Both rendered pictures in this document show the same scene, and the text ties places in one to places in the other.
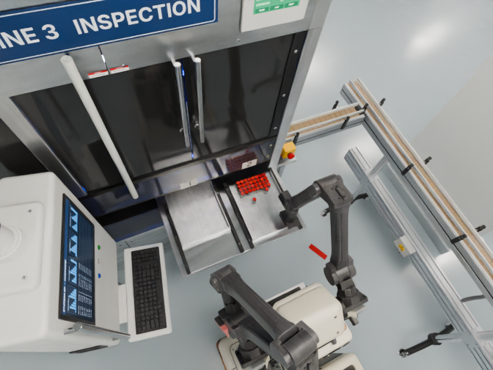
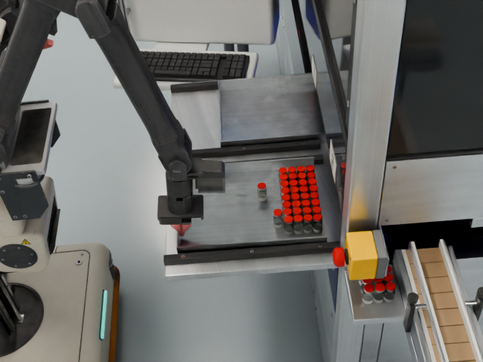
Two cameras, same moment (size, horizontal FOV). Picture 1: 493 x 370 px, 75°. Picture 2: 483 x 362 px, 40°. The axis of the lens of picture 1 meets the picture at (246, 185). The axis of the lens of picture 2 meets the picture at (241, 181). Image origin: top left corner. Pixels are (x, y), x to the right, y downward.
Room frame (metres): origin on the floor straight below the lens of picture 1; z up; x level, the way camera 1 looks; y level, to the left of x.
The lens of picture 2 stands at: (1.33, -0.99, 2.09)
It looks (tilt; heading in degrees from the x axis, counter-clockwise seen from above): 46 degrees down; 124
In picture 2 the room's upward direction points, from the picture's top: 5 degrees counter-clockwise
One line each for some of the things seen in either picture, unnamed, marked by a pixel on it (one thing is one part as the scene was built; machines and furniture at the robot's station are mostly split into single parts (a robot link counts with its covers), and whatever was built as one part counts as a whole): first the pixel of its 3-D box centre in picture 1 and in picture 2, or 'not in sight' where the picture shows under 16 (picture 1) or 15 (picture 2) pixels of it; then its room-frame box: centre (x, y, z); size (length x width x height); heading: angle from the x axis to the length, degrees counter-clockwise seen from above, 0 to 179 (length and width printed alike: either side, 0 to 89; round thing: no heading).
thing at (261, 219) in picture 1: (261, 204); (249, 204); (0.74, -0.10, 0.90); 0.34 x 0.26 x 0.04; 32
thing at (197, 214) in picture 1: (195, 208); (280, 109); (0.65, 0.24, 0.90); 0.34 x 0.26 x 0.04; 33
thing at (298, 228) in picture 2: (254, 187); (295, 199); (0.84, -0.04, 0.91); 0.18 x 0.02 x 0.05; 122
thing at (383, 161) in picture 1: (366, 180); not in sight; (1.30, -0.88, 0.46); 0.09 x 0.09 x 0.77; 33
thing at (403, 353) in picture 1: (431, 339); not in sight; (0.34, -1.50, 0.07); 0.50 x 0.08 x 0.14; 123
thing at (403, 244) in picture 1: (404, 246); not in sight; (0.83, -1.11, 0.50); 0.12 x 0.05 x 0.09; 33
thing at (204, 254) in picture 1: (229, 211); (260, 161); (0.68, 0.06, 0.87); 0.70 x 0.48 x 0.02; 123
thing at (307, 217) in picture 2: (252, 183); (304, 198); (0.86, -0.03, 0.91); 0.18 x 0.02 x 0.05; 122
